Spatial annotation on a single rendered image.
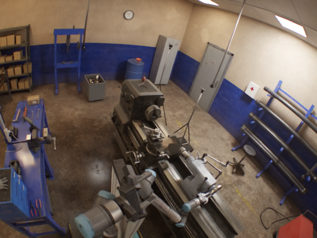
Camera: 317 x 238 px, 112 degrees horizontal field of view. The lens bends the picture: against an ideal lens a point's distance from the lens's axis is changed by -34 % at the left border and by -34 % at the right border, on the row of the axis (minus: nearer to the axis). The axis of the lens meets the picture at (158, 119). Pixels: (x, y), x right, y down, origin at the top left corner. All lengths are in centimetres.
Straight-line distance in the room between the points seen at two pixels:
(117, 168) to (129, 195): 27
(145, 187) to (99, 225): 85
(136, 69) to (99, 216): 492
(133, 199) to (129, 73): 489
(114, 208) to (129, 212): 6
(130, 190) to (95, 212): 15
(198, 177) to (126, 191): 136
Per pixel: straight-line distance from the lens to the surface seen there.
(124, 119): 274
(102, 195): 75
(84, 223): 58
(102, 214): 59
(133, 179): 62
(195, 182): 192
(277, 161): 425
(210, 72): 547
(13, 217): 186
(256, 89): 451
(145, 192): 137
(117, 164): 88
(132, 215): 58
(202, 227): 196
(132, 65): 522
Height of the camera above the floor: 249
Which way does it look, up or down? 35 degrees down
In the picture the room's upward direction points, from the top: 17 degrees clockwise
